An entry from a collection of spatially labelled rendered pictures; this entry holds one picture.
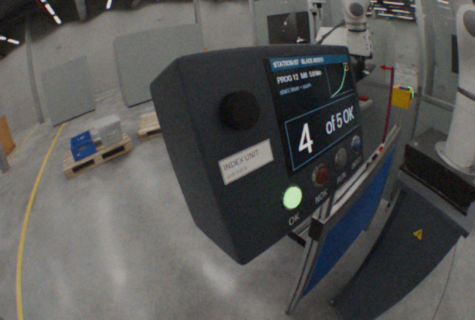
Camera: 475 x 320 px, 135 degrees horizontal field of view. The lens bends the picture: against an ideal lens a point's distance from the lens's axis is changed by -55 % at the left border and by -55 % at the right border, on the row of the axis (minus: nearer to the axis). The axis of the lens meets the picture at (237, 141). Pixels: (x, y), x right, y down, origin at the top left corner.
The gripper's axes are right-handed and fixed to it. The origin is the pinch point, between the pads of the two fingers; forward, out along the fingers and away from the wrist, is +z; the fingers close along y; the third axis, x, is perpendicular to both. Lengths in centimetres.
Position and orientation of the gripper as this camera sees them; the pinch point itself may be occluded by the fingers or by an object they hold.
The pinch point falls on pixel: (361, 66)
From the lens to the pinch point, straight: 89.3
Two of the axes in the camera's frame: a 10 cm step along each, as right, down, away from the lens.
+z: 3.1, 7.5, 5.8
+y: -6.0, -3.2, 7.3
